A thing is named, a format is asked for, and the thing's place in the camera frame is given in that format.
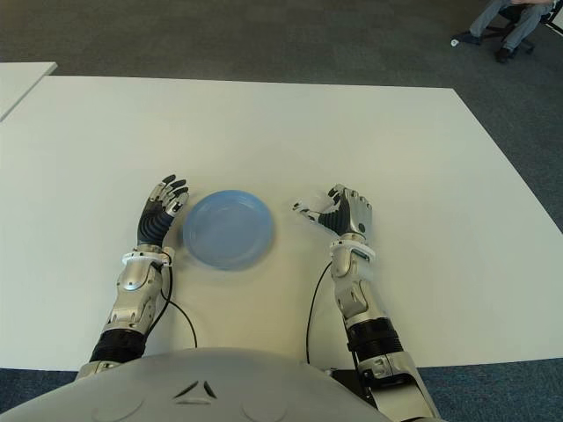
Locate grey robot torso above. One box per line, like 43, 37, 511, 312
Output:
0, 346, 391, 422

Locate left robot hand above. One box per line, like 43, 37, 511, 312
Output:
135, 173, 191, 248

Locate white side table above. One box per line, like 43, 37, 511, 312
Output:
0, 61, 58, 120

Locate seated person grey trousers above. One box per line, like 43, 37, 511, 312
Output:
468, 0, 555, 62

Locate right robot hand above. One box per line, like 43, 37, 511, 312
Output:
290, 183, 374, 242

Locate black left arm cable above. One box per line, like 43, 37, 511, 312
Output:
157, 258, 198, 349

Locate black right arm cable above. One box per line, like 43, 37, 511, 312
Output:
304, 261, 333, 364

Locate blue plastic plate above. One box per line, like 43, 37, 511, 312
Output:
182, 188, 278, 270

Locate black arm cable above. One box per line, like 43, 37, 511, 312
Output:
157, 258, 198, 349
304, 261, 333, 364

